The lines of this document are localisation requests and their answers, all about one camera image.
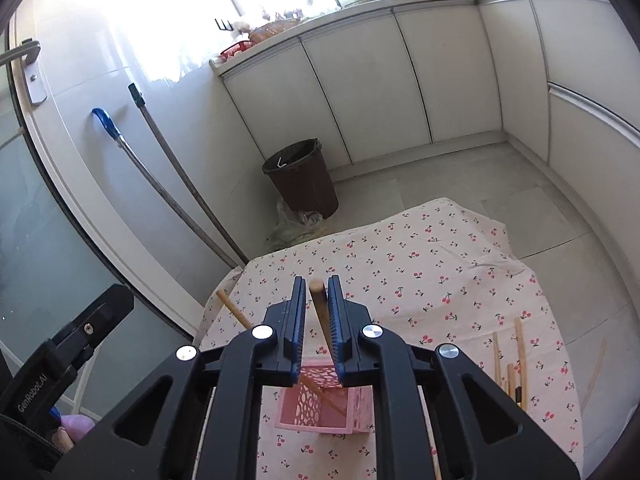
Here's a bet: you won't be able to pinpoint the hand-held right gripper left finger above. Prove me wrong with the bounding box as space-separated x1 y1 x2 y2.
50 276 307 480

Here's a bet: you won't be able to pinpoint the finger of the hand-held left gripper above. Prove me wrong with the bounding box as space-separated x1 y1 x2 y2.
50 284 135 377

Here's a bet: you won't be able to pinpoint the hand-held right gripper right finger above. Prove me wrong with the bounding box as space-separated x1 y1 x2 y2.
327 275 581 480

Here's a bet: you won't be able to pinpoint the dark wooden chopstick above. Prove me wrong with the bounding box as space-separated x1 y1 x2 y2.
308 280 335 361
216 290 353 418

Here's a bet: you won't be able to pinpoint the pink plastic basket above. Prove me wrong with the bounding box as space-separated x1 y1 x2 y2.
274 357 376 435

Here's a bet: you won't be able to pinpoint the person's left hand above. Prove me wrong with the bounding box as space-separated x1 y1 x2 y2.
50 412 96 453

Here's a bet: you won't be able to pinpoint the clear plastic bag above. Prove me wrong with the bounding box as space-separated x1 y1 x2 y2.
270 199 326 251

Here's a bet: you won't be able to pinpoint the cherry print tablecloth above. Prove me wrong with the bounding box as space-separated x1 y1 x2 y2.
192 197 586 480

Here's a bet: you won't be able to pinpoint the brown trash bin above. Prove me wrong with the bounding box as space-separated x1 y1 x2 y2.
262 138 340 220

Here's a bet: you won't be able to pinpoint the white kitchen cabinets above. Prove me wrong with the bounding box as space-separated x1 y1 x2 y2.
210 0 640 196

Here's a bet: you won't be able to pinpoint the wicker tray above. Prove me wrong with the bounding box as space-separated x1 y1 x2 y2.
248 17 302 43

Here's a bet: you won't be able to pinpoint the black braided cable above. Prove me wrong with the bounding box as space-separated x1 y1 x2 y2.
0 412 66 467

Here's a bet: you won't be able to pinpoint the blue grip mop handle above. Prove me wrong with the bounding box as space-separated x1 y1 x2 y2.
91 107 241 268

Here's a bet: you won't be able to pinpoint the metal door handle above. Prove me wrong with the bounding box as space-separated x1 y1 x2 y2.
0 40 48 106

